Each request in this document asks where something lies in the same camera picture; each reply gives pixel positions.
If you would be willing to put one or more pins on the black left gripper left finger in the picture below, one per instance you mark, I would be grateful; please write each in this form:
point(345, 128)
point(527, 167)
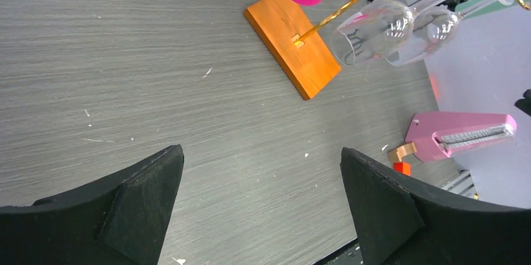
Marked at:
point(121, 218)

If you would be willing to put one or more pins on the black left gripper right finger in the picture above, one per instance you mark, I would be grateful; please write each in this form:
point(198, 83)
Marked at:
point(402, 220)

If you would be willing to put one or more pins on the clear wine glass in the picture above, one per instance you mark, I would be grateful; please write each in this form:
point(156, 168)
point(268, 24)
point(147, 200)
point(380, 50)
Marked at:
point(433, 28)
point(376, 31)

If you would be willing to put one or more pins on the small orange block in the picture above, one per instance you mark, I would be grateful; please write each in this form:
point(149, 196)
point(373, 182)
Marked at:
point(402, 167)

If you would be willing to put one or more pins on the gold wire glass rack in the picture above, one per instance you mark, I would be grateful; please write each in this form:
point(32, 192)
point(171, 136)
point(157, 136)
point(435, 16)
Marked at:
point(296, 44)

